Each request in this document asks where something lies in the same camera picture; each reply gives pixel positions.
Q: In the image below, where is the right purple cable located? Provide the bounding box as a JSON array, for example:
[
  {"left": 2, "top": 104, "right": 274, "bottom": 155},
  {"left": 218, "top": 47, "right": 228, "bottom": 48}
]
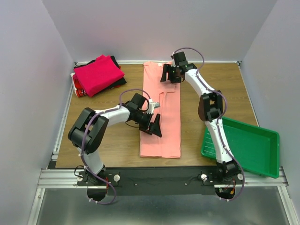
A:
[{"left": 171, "top": 47, "right": 246, "bottom": 202}]

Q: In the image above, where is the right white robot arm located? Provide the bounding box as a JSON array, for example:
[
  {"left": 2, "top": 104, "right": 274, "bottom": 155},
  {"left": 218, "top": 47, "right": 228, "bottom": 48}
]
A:
[{"left": 160, "top": 48, "right": 245, "bottom": 184}]

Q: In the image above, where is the aluminium table frame rail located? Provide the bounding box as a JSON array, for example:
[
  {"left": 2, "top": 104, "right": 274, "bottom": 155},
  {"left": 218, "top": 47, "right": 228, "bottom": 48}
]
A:
[{"left": 27, "top": 60, "right": 300, "bottom": 225}]

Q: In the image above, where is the purple cable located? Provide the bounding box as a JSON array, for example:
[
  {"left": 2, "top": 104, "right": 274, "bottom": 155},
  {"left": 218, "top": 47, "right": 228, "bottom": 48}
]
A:
[
  {"left": 171, "top": 47, "right": 246, "bottom": 202},
  {"left": 81, "top": 89, "right": 152, "bottom": 205}
]

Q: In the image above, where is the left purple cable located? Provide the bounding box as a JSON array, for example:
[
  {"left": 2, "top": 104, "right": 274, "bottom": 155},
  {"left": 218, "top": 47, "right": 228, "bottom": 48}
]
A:
[{"left": 81, "top": 89, "right": 152, "bottom": 205}]

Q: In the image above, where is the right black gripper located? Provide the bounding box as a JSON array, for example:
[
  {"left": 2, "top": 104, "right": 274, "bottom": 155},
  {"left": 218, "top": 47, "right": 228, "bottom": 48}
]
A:
[{"left": 159, "top": 64, "right": 180, "bottom": 84}]

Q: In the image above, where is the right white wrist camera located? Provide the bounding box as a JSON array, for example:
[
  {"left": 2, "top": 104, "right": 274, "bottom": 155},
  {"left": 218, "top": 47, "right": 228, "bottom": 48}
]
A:
[{"left": 171, "top": 55, "right": 176, "bottom": 67}]

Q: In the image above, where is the salmon pink t-shirt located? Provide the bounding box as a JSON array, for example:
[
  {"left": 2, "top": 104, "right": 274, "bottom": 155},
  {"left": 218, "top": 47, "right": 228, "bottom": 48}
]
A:
[{"left": 140, "top": 61, "right": 181, "bottom": 158}]

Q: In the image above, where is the green plastic tray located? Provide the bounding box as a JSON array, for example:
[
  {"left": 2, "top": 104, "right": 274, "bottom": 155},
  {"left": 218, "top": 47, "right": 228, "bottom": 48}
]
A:
[{"left": 201, "top": 118, "right": 280, "bottom": 181}]

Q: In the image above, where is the folded magenta t-shirt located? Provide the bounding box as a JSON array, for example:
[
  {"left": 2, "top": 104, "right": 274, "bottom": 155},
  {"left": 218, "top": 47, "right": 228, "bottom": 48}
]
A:
[{"left": 73, "top": 55, "right": 127, "bottom": 97}]

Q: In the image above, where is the folded red white t-shirt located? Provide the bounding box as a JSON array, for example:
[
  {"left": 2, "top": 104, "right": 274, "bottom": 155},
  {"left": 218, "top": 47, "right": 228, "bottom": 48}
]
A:
[{"left": 70, "top": 73, "right": 87, "bottom": 98}]

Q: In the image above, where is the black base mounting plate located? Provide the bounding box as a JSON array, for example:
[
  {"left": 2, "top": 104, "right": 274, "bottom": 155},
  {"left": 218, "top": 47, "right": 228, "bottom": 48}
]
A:
[{"left": 74, "top": 166, "right": 242, "bottom": 204}]

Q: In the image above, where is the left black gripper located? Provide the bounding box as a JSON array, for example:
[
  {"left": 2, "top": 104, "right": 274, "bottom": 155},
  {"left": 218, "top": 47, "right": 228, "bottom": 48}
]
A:
[{"left": 135, "top": 111, "right": 162, "bottom": 137}]

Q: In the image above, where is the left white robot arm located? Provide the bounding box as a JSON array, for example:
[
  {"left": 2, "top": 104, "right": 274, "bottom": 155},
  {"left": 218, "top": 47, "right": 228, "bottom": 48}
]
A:
[{"left": 68, "top": 93, "right": 162, "bottom": 185}]

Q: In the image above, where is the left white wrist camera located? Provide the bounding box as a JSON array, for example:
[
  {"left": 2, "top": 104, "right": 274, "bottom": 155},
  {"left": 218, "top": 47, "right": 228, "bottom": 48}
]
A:
[{"left": 146, "top": 99, "right": 160, "bottom": 114}]

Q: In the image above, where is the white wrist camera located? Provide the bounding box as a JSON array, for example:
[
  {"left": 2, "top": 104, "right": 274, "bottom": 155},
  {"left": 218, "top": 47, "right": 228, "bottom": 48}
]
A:
[
  {"left": 171, "top": 55, "right": 176, "bottom": 67},
  {"left": 146, "top": 99, "right": 160, "bottom": 114}
]

